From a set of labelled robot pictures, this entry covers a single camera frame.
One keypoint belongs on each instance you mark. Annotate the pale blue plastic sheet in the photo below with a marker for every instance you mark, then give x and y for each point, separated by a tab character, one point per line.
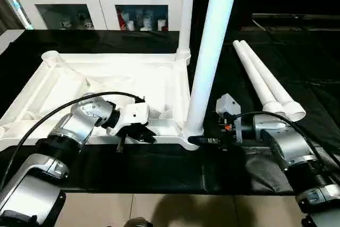
16	1

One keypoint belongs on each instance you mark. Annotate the small red bottle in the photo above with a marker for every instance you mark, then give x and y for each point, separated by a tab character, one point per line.
123	22

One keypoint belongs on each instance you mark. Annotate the grey curtain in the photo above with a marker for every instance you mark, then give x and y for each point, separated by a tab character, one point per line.
6	14

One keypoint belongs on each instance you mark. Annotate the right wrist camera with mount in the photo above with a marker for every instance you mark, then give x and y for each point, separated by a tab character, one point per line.
228	104

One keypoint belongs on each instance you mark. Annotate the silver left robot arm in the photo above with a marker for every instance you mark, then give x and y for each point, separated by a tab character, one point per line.
69	136

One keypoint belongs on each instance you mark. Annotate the white plastic table top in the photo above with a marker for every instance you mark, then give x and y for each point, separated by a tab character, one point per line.
79	78

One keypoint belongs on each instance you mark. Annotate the long black bar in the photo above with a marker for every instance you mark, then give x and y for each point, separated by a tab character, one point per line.
297	17

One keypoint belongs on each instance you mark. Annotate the white plastic table leg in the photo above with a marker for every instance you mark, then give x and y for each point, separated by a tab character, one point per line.
186	9
255	75
212	41
271	81

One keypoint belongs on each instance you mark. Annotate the dark rounded object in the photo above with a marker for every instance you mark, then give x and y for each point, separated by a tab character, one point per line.
139	223

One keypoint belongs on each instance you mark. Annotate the black work mat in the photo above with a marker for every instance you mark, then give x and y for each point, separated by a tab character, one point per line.
149	171

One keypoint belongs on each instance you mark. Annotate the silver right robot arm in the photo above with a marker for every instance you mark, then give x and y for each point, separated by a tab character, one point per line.
292	147

